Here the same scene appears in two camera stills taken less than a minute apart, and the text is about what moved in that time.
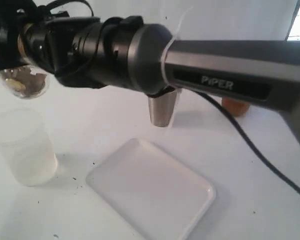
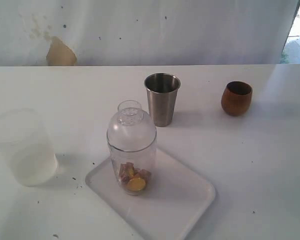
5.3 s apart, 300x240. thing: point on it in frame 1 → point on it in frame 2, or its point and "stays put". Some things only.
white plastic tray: x=158 y=197 stays put
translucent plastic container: x=24 y=136 stays put
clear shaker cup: x=25 y=82 → x=135 y=171
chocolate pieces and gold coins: x=22 y=81 → x=133 y=179
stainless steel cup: x=162 y=109 stays put
